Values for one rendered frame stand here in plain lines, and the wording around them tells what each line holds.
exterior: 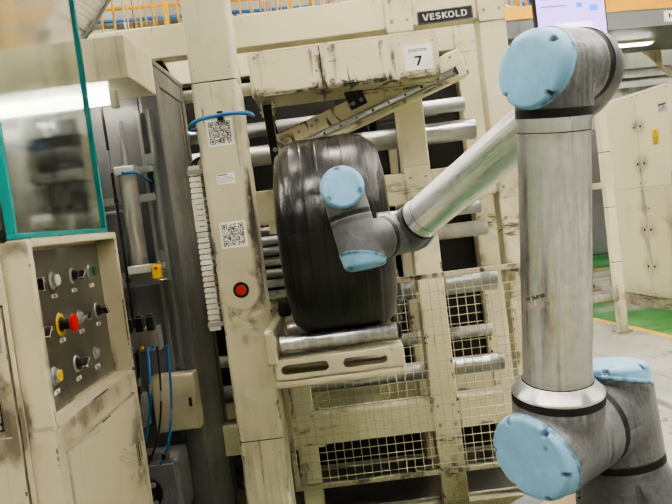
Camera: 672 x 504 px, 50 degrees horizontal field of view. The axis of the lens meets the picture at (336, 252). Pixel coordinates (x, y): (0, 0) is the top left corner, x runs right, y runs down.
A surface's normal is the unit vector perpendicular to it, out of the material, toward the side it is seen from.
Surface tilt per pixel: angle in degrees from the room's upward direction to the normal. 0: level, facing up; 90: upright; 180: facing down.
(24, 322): 90
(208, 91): 90
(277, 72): 90
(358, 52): 90
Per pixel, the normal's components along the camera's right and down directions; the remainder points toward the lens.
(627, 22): 0.18, 0.03
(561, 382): -0.18, 0.21
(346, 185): -0.04, -0.15
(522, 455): -0.75, 0.26
